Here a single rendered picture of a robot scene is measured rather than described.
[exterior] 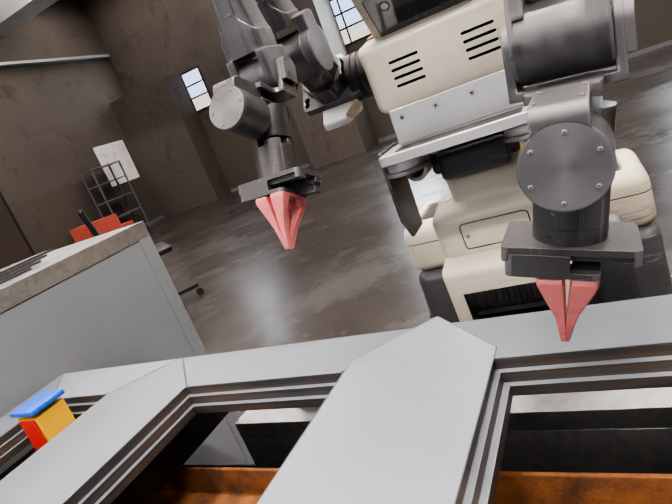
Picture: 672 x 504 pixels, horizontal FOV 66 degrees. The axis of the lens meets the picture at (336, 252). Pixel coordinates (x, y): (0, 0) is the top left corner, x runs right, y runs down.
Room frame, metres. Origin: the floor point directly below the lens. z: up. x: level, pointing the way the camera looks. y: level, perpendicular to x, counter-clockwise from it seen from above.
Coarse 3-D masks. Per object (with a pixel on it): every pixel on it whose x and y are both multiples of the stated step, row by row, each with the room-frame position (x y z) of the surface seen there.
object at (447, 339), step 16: (400, 336) 0.60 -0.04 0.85; (416, 336) 0.58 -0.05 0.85; (432, 336) 0.57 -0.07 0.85; (448, 336) 0.55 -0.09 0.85; (464, 336) 0.54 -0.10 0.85; (368, 352) 0.59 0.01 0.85; (384, 352) 0.58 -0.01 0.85; (400, 352) 0.56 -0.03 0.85; (416, 352) 0.55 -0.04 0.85; (432, 352) 0.53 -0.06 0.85
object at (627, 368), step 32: (576, 352) 0.44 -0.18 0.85; (608, 352) 0.42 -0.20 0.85; (640, 352) 0.41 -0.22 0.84; (224, 384) 0.67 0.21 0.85; (256, 384) 0.64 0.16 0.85; (288, 384) 0.61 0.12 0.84; (320, 384) 0.58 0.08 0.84; (512, 384) 0.46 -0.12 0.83; (544, 384) 0.44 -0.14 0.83; (576, 384) 0.43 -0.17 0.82; (608, 384) 0.41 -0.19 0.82; (640, 384) 0.40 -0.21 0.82; (160, 416) 0.65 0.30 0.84; (192, 416) 0.68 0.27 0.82; (480, 416) 0.41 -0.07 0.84; (0, 448) 0.78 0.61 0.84; (128, 448) 0.60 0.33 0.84; (160, 448) 0.62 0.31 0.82; (480, 448) 0.37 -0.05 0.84; (96, 480) 0.56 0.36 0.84; (128, 480) 0.57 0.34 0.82; (480, 480) 0.35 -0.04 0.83
